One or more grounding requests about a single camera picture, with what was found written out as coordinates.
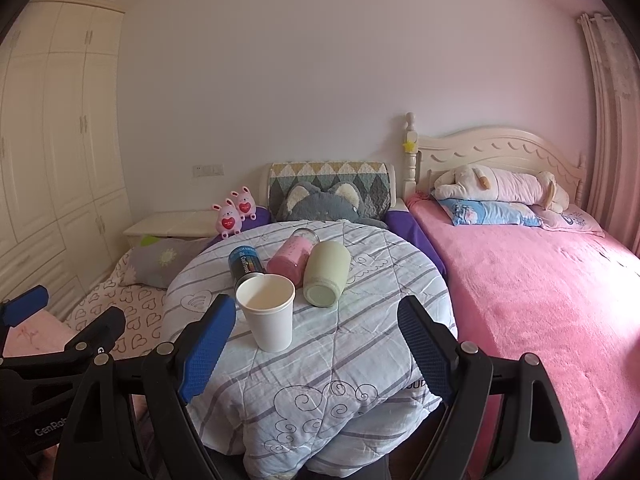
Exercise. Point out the white wall socket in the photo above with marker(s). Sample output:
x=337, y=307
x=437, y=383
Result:
x=208, y=170

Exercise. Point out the pale green cup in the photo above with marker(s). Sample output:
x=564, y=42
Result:
x=325, y=270

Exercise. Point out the pink bed with headboard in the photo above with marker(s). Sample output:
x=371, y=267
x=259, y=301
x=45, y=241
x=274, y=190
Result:
x=525, y=310

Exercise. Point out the striped cloud print quilt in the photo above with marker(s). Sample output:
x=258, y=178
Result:
x=325, y=385

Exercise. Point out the heart print sheet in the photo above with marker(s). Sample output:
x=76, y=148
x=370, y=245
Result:
x=125, y=310

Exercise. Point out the cream nightstand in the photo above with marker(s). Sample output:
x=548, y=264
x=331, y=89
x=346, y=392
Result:
x=170, y=222

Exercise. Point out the pale floral curtain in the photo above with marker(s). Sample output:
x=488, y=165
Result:
x=615, y=135

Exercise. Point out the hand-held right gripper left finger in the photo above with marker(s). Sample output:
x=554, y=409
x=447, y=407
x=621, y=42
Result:
x=210, y=345

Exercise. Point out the blue cartoon pillow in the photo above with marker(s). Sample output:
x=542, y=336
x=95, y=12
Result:
x=480, y=212

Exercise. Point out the plush pig toy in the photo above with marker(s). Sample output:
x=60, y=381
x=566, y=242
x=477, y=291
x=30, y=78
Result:
x=500, y=185

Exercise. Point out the dark blue can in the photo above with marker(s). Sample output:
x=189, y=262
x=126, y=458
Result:
x=242, y=265

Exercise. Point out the grey flower pillow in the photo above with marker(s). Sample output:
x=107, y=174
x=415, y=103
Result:
x=160, y=260

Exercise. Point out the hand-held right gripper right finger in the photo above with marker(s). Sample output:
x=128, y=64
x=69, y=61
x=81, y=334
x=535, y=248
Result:
x=425, y=350

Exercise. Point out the cream wardrobe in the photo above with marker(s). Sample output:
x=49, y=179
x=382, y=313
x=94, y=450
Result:
x=65, y=135

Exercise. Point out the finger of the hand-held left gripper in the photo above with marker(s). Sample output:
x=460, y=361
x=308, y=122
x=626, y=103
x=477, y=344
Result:
x=25, y=306
x=102, y=325

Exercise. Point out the yellow star decoration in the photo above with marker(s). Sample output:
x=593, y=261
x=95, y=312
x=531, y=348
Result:
x=410, y=144

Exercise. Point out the white paper cup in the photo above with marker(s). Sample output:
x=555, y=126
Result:
x=270, y=320

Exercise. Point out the pink printed pillow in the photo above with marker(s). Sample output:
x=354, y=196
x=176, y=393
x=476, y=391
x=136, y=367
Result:
x=575, y=220

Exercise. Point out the cream carved bed headboard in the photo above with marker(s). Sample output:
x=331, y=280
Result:
x=500, y=150

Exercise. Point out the diamond pattern quilted cloth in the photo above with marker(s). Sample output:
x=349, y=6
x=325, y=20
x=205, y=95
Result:
x=370, y=180

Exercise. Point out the grey cat cushion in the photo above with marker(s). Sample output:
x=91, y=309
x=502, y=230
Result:
x=320, y=205

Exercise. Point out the pink sleeved glass cup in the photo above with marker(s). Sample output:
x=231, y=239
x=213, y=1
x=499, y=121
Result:
x=287, y=262

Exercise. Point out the pink bunny toy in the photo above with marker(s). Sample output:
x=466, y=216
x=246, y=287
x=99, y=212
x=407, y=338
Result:
x=244, y=205
x=227, y=220

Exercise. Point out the pink cloth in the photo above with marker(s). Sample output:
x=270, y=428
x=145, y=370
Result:
x=35, y=335

